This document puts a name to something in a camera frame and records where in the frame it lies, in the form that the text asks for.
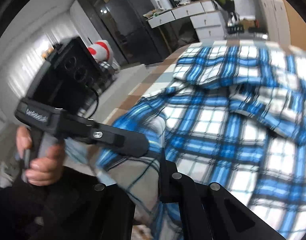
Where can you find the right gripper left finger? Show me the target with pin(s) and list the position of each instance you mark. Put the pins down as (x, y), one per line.
(75, 207)

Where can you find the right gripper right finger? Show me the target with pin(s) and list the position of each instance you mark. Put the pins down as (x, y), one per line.
(209, 211)

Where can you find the blue white plaid shirt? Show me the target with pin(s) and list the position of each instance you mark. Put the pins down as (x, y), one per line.
(232, 114)

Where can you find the left hand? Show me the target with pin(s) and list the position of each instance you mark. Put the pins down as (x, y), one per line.
(46, 170)

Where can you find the red white plush toy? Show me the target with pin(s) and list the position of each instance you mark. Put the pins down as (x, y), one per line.
(101, 51)

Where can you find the black refrigerator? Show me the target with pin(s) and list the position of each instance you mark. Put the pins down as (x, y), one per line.
(123, 25)

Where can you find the white electric kettle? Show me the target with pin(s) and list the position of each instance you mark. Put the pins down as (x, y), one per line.
(164, 4)

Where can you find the white drawer desk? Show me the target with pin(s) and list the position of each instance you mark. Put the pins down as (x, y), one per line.
(206, 18)

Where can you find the wooden door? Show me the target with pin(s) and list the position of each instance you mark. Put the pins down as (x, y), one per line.
(297, 26)

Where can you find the white cabinet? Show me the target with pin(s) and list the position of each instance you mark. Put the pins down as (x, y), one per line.
(277, 22)

